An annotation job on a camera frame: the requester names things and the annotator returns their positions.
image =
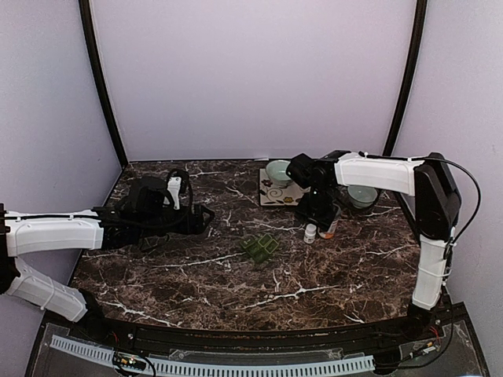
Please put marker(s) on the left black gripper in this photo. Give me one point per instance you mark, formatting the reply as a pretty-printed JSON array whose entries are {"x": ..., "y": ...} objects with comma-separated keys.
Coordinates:
[{"x": 197, "y": 226}]

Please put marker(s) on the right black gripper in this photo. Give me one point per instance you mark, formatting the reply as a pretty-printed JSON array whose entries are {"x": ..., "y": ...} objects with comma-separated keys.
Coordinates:
[{"x": 324, "y": 222}]

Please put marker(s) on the large grey-capped pill bottle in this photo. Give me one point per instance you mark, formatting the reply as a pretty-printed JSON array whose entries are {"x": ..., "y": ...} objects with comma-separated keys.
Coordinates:
[{"x": 329, "y": 233}]

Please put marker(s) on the small white pill bottle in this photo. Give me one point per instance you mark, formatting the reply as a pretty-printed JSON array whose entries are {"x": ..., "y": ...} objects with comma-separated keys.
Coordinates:
[{"x": 310, "y": 233}]

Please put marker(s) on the green weekly pill organizer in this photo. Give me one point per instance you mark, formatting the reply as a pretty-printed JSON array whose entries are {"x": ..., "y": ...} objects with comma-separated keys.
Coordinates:
[{"x": 259, "y": 248}]

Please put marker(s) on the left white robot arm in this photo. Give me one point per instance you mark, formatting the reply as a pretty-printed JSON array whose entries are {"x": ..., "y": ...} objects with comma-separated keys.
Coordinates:
[{"x": 101, "y": 228}]

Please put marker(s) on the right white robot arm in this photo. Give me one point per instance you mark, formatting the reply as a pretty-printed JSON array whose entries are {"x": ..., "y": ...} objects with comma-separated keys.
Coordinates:
[{"x": 427, "y": 179}]

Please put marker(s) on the celadon bowl on table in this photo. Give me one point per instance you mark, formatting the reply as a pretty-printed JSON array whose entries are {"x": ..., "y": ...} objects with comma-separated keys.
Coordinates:
[{"x": 361, "y": 196}]

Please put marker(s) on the floral square ceramic plate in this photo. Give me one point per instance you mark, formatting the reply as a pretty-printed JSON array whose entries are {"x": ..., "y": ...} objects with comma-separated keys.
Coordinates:
[{"x": 271, "y": 195}]

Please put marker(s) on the celadon bowl on plate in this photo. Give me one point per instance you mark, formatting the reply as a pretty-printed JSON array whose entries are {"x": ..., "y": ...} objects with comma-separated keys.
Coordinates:
[{"x": 276, "y": 172}]

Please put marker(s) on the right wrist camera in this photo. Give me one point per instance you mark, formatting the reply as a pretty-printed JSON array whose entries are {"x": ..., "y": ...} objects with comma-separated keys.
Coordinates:
[{"x": 299, "y": 170}]

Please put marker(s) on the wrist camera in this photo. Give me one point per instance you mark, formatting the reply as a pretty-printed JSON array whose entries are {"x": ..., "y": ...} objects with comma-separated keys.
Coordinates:
[
  {"x": 146, "y": 195},
  {"x": 299, "y": 170}
]

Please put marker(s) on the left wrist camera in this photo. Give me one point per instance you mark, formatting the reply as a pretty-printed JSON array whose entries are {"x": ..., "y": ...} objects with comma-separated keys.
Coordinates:
[{"x": 146, "y": 195}]

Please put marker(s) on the black front rail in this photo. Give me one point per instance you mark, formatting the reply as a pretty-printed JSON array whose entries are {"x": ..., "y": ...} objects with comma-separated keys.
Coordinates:
[{"x": 379, "y": 336}]

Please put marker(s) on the white slotted cable duct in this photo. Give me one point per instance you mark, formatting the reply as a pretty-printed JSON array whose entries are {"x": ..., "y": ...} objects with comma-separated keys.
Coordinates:
[{"x": 192, "y": 363}]

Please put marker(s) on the right black frame post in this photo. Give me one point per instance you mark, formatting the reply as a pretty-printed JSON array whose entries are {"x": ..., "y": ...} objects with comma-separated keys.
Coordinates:
[{"x": 408, "y": 76}]

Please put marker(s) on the black frame post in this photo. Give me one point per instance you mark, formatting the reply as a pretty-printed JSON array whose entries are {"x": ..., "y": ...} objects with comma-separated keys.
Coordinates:
[
  {"x": 408, "y": 76},
  {"x": 99, "y": 81}
]

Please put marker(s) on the left black frame post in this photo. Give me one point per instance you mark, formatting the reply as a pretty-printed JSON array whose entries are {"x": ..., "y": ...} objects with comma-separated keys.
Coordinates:
[{"x": 99, "y": 81}]

